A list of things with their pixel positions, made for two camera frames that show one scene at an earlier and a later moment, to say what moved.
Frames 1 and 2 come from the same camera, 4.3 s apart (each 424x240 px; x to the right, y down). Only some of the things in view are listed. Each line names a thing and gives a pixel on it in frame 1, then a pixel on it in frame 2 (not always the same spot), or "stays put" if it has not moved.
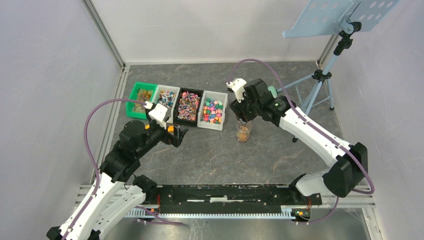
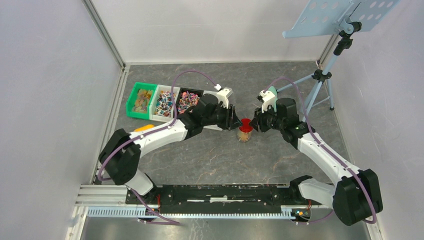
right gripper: (238, 108) -> (257, 122)
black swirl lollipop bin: (188, 106) stays put
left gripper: (179, 133) -> (231, 121)
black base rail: (230, 198) stays put
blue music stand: (346, 17) stays put
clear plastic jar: (243, 131) stays put
